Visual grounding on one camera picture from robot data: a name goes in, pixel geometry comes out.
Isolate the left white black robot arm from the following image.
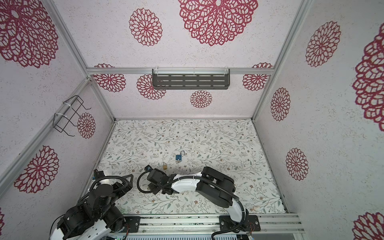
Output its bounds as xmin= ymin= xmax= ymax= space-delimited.
xmin=50 ymin=170 xmax=133 ymax=240

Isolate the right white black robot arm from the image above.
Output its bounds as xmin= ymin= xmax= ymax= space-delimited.
xmin=139 ymin=166 xmax=249 ymax=233

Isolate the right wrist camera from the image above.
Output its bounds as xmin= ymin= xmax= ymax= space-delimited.
xmin=144 ymin=165 xmax=156 ymax=179

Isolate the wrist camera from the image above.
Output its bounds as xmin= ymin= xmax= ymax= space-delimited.
xmin=144 ymin=165 xmax=156 ymax=179
xmin=92 ymin=169 xmax=105 ymax=181

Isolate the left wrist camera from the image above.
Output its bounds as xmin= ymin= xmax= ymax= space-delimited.
xmin=92 ymin=169 xmax=105 ymax=181

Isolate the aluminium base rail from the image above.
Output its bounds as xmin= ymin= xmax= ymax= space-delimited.
xmin=52 ymin=212 xmax=306 ymax=236

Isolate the right black corrugated cable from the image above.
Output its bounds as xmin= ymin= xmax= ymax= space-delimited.
xmin=136 ymin=169 xmax=250 ymax=240

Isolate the black wire wall basket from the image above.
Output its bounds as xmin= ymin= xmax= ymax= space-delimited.
xmin=52 ymin=95 xmax=91 ymax=137

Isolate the dark metal wall shelf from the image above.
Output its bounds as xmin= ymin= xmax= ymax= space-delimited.
xmin=152 ymin=69 xmax=230 ymax=90

